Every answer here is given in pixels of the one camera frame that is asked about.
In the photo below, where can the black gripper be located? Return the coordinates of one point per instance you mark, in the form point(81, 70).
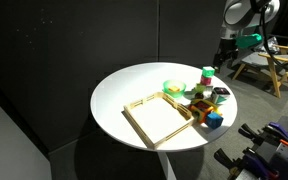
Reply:
point(227, 51)

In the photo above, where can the patterned picture cube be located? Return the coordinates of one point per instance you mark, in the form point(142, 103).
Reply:
point(219, 95)

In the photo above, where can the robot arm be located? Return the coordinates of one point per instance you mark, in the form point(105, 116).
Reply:
point(238, 15)

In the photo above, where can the yellow-green flat block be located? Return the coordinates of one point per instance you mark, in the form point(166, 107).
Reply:
point(203, 88)

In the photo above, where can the green bowl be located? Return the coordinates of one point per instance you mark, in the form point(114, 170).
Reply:
point(177, 83)

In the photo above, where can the blue block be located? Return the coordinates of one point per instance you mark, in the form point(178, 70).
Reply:
point(214, 120)

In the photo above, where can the wooden tray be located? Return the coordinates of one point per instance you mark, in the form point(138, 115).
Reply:
point(157, 118)

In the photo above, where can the green cube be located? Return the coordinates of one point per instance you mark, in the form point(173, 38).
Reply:
point(208, 71)

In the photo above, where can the pink cube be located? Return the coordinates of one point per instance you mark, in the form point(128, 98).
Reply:
point(205, 80)

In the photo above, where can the yellow banana toy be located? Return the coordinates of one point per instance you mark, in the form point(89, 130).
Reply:
point(214, 106)

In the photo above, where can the wooden chair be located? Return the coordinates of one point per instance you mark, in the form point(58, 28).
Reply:
point(277, 65)

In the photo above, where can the clamp with orange tip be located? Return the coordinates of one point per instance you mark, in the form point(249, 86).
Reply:
point(272, 130)

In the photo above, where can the white round table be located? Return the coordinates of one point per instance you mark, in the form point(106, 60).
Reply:
point(138, 81)

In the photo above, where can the perforated metal plate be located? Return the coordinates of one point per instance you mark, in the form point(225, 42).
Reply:
point(275, 156)

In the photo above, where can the purple handled clamp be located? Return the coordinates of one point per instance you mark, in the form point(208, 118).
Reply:
point(250, 167)

